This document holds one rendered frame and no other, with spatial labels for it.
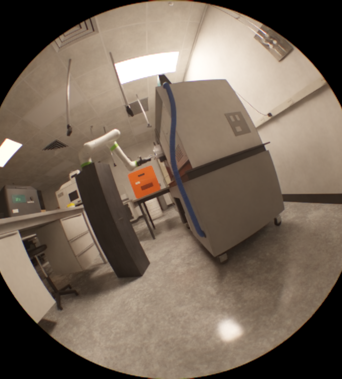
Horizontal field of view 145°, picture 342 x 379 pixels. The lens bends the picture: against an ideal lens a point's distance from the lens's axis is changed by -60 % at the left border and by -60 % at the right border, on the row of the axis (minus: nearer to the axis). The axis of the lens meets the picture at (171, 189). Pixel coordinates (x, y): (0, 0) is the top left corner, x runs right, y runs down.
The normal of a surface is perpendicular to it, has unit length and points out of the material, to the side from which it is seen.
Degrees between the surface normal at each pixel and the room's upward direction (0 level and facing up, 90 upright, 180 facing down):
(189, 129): 90
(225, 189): 90
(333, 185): 90
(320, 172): 90
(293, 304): 0
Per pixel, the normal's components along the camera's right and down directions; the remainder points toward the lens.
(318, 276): -0.37, -0.93
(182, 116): 0.11, -0.03
